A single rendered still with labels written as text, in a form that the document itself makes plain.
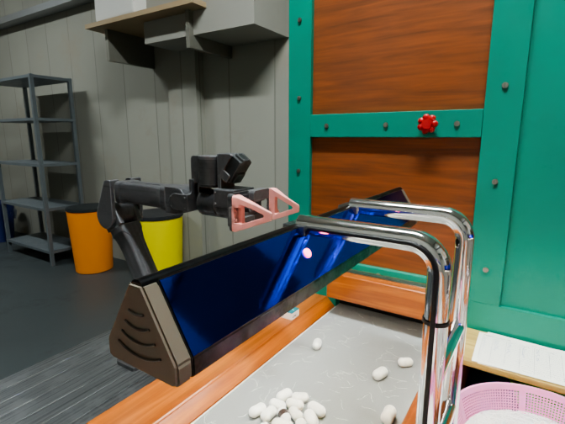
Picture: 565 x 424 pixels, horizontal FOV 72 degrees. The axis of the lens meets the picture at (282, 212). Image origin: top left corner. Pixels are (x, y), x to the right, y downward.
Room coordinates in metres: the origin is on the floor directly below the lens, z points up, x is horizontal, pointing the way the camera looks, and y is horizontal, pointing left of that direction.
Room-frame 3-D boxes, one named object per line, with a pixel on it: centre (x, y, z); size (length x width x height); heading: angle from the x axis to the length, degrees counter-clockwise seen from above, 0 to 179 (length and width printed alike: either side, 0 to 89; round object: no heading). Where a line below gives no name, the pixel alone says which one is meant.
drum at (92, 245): (3.45, 1.75, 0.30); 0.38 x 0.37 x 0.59; 148
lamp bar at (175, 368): (0.52, -0.07, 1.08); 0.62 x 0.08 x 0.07; 147
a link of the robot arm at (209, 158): (0.83, 0.17, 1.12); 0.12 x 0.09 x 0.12; 58
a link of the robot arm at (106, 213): (0.92, 0.32, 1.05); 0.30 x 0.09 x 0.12; 58
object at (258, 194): (0.77, 0.01, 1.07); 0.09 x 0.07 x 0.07; 58
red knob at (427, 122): (0.90, -0.33, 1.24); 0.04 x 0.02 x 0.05; 57
